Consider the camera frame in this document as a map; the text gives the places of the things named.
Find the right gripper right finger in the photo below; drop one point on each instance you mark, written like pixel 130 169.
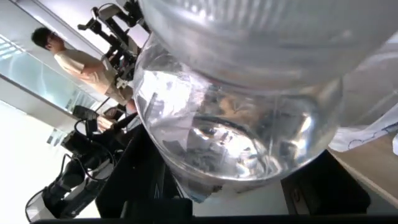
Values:
pixel 326 186

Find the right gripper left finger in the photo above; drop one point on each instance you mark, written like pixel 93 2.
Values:
pixel 136 180

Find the clear plastic water bottle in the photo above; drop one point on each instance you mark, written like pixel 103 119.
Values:
pixel 236 102

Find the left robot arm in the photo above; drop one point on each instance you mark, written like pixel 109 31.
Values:
pixel 74 177

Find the white plastic shopping bag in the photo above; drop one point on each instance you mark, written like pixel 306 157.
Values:
pixel 357 137

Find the wooden counter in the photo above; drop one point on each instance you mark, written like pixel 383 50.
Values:
pixel 376 168

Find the person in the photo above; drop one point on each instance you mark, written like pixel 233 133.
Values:
pixel 81 63

